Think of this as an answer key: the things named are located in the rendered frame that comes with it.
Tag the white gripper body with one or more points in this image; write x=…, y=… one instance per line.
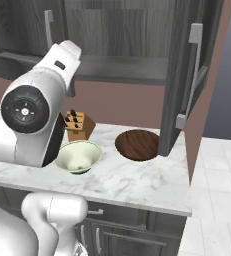
x=73, y=55

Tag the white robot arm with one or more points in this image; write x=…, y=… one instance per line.
x=27, y=146

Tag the dark grey base cabinet door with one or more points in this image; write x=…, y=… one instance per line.
x=137, y=241
x=83, y=233

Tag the dark grey base cabinet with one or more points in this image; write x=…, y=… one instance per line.
x=137, y=230

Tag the wooden knife block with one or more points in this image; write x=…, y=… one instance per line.
x=81, y=128

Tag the pale green bowl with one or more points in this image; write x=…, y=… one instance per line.
x=77, y=156

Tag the dark brown wooden bowl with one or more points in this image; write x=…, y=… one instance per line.
x=137, y=145

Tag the dark grey drawer front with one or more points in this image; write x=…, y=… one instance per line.
x=123, y=213

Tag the dark grey wall cabinet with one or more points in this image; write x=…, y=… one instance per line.
x=120, y=40

